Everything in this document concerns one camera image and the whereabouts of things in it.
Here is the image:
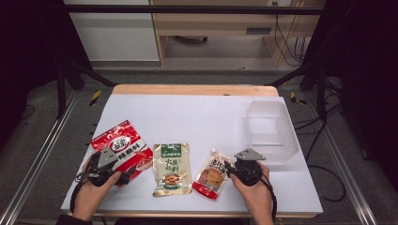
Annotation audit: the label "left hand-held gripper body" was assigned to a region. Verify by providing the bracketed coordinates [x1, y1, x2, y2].
[76, 146, 130, 188]

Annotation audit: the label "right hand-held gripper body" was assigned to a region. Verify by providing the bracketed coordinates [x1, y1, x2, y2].
[233, 148, 267, 187]

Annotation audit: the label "small spouted sauce pouch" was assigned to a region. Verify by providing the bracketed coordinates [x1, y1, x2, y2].
[191, 147, 235, 201]

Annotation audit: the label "red seasoning packet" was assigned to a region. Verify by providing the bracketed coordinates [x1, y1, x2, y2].
[89, 119, 154, 188]

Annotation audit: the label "beige green seasoning packet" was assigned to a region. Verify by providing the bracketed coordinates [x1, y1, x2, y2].
[152, 142, 193, 198]

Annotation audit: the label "person's right hand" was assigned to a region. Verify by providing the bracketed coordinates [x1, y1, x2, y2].
[229, 162, 274, 209]

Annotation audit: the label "person's left hand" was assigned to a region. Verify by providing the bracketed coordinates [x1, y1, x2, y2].
[72, 171, 122, 222]

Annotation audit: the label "clear plastic container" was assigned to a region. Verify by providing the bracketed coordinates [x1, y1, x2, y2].
[245, 100, 299, 166]

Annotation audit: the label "white table cover sheet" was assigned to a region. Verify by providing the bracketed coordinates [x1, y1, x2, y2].
[60, 93, 324, 216]

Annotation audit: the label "yellow black tape piece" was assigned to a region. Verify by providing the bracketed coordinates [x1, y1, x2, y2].
[89, 90, 102, 107]
[289, 91, 308, 106]

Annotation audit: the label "black metal stand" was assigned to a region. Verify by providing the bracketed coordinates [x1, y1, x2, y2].
[55, 58, 117, 120]
[268, 58, 330, 124]

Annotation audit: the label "white cabinet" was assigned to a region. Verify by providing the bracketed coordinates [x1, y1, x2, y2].
[63, 0, 161, 62]

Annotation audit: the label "light wooden desk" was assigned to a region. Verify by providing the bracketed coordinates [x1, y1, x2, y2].
[149, 0, 327, 68]

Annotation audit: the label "black curtain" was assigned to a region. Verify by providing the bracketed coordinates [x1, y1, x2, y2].
[0, 0, 92, 149]
[303, 0, 398, 190]

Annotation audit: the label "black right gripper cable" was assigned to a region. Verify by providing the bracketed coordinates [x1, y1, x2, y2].
[259, 171, 279, 223]

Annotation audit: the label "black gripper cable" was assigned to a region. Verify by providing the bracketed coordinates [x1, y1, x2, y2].
[259, 171, 279, 223]
[69, 172, 88, 214]

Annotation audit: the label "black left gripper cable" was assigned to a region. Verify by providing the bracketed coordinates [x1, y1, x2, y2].
[69, 172, 88, 214]

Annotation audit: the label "aluminium rail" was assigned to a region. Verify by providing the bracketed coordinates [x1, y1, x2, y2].
[303, 93, 380, 225]
[0, 89, 80, 225]

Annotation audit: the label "black floor cables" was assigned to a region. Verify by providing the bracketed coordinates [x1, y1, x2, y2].
[293, 102, 347, 203]

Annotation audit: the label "black hanging cables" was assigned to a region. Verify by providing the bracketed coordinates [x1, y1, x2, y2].
[272, 1, 310, 68]

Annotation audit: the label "black horizontal frame bar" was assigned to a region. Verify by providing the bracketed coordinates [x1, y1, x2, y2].
[62, 4, 327, 16]

